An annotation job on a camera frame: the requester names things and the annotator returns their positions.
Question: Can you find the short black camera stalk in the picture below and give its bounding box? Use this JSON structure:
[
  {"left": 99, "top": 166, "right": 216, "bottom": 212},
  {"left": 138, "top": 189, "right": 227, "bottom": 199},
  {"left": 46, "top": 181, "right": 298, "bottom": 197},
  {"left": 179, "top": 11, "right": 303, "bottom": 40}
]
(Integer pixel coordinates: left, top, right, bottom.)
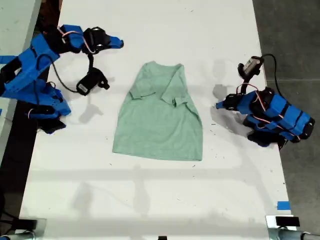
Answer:
[
  {"left": 87, "top": 52, "right": 96, "bottom": 70},
  {"left": 239, "top": 78, "right": 251, "bottom": 95}
]

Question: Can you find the black camera box white label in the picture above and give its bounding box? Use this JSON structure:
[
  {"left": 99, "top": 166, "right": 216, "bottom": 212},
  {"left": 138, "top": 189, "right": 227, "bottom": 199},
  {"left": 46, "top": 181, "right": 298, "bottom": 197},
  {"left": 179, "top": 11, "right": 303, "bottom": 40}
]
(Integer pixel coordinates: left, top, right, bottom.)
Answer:
[{"left": 75, "top": 67, "right": 111, "bottom": 97}]

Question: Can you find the black and grey camera box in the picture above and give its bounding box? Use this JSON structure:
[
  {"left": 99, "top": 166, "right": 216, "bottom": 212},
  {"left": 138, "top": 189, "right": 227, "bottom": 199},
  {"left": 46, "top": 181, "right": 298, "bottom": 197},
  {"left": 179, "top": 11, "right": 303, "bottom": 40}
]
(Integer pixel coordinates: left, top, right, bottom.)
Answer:
[{"left": 237, "top": 55, "right": 266, "bottom": 81}]

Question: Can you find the small black box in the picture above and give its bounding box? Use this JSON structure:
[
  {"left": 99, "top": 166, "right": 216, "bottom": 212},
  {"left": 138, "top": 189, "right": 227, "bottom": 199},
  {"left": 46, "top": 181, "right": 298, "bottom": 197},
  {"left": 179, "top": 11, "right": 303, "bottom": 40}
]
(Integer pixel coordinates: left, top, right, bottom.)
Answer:
[
  {"left": 17, "top": 218, "right": 38, "bottom": 230},
  {"left": 275, "top": 216, "right": 301, "bottom": 227}
]

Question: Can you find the pale green T-shirt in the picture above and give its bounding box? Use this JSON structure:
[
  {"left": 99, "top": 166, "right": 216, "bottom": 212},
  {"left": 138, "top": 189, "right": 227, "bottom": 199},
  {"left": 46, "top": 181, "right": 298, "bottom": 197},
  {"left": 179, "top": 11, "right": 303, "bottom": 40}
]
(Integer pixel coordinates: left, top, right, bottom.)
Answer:
[{"left": 111, "top": 60, "right": 204, "bottom": 162}]

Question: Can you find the black camera cable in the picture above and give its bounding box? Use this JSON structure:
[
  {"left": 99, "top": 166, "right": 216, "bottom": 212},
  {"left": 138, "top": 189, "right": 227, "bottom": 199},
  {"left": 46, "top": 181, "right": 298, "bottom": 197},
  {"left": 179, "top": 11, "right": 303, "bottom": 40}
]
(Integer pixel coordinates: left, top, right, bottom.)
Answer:
[
  {"left": 36, "top": 55, "right": 80, "bottom": 94},
  {"left": 260, "top": 53, "right": 283, "bottom": 96}
]

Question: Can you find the metal table bracket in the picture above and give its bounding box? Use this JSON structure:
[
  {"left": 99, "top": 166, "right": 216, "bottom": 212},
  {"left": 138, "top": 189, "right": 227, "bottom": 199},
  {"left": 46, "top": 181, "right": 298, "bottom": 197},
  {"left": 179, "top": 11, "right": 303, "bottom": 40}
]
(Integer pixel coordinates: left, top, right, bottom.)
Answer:
[
  {"left": 265, "top": 214, "right": 320, "bottom": 240},
  {"left": 4, "top": 217, "right": 48, "bottom": 240}
]

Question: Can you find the small blue tape piece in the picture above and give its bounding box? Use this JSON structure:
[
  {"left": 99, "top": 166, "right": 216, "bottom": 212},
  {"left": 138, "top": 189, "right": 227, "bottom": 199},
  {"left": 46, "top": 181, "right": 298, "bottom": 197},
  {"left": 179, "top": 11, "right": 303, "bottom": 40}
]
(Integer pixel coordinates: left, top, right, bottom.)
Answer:
[{"left": 276, "top": 200, "right": 292, "bottom": 211}]

